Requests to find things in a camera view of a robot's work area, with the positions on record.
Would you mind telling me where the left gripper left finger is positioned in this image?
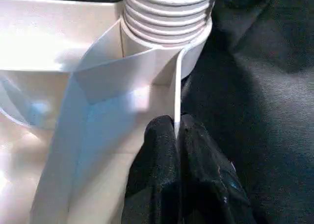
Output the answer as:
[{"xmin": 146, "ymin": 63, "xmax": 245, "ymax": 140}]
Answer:
[{"xmin": 124, "ymin": 115, "xmax": 183, "ymax": 224}]

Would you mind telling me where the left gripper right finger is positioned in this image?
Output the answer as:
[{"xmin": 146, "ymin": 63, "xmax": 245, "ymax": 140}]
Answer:
[{"xmin": 180, "ymin": 113, "xmax": 253, "ymax": 224}]

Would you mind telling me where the white plastic table top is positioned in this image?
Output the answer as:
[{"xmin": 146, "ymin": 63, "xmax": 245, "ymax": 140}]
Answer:
[{"xmin": 0, "ymin": 0, "xmax": 213, "ymax": 224}]

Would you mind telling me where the white plastic table leg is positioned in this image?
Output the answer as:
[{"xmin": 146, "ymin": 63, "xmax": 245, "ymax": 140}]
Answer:
[{"xmin": 122, "ymin": 0, "xmax": 219, "ymax": 49}]

